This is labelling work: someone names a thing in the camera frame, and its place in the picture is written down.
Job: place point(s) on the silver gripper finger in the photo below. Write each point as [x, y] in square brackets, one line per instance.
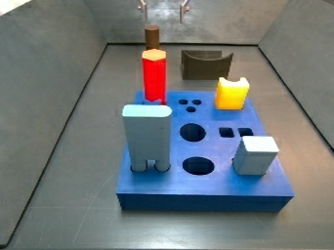
[185, 8]
[143, 8]

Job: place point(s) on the brown round cylinder peg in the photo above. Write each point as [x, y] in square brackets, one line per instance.
[151, 37]

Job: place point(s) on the blue peg board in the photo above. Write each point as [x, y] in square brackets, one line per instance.
[202, 182]

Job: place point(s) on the red hexagonal peg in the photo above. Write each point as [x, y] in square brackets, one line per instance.
[154, 73]

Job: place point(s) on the black curved holder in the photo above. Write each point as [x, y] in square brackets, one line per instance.
[205, 65]

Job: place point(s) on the yellow notched block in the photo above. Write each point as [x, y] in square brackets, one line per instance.
[231, 93]

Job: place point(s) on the tall light blue peg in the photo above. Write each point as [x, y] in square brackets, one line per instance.
[147, 124]

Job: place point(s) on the short light blue block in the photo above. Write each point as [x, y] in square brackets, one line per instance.
[255, 154]

